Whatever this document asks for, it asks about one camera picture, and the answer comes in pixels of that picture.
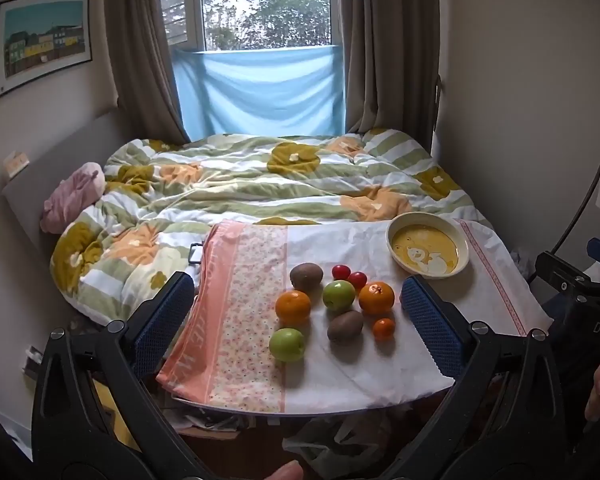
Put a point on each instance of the window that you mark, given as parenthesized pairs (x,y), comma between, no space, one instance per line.
(260,5)

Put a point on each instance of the floral white orange tablecloth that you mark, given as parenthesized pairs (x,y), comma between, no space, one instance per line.
(260,320)

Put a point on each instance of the brown kiwi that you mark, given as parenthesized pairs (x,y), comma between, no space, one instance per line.
(306,276)
(345,326)

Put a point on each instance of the person's left hand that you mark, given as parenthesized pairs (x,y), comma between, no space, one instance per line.
(285,472)

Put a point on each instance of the pink plush pillow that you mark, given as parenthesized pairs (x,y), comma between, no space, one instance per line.
(72,195)

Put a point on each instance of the large orange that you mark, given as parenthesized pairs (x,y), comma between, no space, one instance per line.
(293,306)
(376,298)

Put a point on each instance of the beige wall switch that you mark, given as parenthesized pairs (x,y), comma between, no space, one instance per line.
(17,164)

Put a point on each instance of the person's right hand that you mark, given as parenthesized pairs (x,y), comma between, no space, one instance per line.
(597,392)

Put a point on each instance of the floral striped duvet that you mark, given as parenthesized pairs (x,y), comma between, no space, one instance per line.
(240,185)

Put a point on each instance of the small orange tomato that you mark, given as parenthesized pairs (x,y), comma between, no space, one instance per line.
(383,329)

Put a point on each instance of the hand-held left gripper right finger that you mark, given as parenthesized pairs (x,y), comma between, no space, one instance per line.
(432,327)

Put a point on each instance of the yellow object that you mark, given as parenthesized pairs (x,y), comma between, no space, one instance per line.
(112,420)

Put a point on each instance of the yellow ceramic bowl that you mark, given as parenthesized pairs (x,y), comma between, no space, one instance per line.
(427,247)

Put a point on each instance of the light blue cloth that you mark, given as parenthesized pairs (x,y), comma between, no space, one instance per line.
(260,92)

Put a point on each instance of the framed wall picture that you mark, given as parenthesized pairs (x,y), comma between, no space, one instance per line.
(42,42)

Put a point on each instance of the grey headboard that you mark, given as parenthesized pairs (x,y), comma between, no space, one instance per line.
(55,155)

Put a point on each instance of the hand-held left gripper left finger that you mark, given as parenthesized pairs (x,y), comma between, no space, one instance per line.
(162,327)

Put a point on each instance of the red cherry tomato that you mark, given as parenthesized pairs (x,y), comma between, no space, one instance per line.
(358,279)
(340,272)

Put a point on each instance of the green apple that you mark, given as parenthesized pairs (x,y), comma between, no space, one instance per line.
(338,294)
(287,344)

